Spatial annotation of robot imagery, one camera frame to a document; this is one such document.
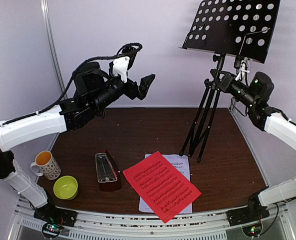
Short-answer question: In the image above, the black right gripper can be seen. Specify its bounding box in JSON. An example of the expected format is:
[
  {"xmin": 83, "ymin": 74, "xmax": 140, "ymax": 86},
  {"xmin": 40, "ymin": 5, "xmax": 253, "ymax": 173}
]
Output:
[{"xmin": 210, "ymin": 67, "xmax": 259, "ymax": 108}]

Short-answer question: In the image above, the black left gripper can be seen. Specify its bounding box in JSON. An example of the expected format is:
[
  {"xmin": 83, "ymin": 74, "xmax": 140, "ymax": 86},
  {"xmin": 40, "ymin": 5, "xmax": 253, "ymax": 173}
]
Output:
[{"xmin": 91, "ymin": 67, "xmax": 156, "ymax": 113}]

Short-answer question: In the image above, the black perforated music stand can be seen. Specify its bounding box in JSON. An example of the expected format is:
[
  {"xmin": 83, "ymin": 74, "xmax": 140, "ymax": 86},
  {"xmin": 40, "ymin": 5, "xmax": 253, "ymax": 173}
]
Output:
[{"xmin": 179, "ymin": 0, "xmax": 281, "ymax": 157}]

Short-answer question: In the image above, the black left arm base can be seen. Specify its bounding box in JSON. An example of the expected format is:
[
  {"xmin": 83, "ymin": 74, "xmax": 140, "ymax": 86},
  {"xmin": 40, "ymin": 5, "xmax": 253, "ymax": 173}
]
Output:
[{"xmin": 33, "ymin": 204, "xmax": 77, "ymax": 227}]

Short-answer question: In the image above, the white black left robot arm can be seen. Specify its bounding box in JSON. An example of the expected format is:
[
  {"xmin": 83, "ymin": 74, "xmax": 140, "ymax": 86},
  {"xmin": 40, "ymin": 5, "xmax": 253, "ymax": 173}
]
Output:
[{"xmin": 0, "ymin": 61, "xmax": 155, "ymax": 222}]

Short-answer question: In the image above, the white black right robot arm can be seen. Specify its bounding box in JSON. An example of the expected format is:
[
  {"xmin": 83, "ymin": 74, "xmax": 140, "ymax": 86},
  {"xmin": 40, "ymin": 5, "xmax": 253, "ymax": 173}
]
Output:
[{"xmin": 210, "ymin": 69, "xmax": 296, "ymax": 221}]

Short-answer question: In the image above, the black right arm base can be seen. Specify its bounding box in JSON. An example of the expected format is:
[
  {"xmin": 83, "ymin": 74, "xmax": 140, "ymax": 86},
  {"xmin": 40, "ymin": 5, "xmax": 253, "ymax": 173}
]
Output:
[{"xmin": 226, "ymin": 199, "xmax": 270, "ymax": 227}]

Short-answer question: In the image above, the white sheet music page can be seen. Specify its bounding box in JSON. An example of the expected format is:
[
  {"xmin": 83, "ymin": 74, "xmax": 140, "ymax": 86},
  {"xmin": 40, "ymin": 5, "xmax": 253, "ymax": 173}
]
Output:
[{"xmin": 138, "ymin": 154, "xmax": 191, "ymax": 214}]

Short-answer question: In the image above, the brown wooden metronome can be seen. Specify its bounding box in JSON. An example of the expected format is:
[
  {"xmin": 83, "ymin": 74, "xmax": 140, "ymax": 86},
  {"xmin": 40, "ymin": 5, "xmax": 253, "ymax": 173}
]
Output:
[{"xmin": 95, "ymin": 149, "xmax": 122, "ymax": 192}]

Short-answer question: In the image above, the red sheet music page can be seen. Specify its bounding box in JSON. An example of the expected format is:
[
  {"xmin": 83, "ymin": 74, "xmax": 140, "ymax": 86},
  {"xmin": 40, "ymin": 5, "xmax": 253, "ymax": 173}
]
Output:
[{"xmin": 123, "ymin": 151, "xmax": 202, "ymax": 224}]

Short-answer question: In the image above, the patterned mug yellow inside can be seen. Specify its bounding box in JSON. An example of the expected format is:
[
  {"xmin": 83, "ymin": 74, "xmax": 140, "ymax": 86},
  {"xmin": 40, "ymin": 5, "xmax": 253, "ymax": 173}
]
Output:
[{"xmin": 30, "ymin": 150, "xmax": 61, "ymax": 181}]

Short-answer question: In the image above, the lime green bowl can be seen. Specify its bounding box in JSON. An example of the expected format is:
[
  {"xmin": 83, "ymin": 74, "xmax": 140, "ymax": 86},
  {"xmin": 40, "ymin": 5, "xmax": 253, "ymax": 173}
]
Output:
[{"xmin": 53, "ymin": 175, "xmax": 78, "ymax": 201}]

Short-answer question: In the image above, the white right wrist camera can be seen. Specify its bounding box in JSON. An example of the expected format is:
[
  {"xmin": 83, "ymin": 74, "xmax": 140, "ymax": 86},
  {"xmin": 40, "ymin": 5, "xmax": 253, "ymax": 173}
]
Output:
[{"xmin": 234, "ymin": 56, "xmax": 250, "ymax": 81}]

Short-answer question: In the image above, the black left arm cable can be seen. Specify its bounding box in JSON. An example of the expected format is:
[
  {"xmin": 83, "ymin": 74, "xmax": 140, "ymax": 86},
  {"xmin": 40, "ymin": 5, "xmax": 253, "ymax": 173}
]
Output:
[{"xmin": 35, "ymin": 42, "xmax": 143, "ymax": 116}]

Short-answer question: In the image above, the left aluminium frame post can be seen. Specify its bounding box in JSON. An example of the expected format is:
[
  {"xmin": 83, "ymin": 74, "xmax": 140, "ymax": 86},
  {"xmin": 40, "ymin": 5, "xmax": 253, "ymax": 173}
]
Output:
[{"xmin": 40, "ymin": 0, "xmax": 65, "ymax": 93}]

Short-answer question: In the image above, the aluminium front rail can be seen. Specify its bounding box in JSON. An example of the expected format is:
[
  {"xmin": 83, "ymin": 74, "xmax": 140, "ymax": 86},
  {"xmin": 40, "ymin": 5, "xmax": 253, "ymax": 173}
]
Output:
[{"xmin": 8, "ymin": 198, "xmax": 296, "ymax": 240}]

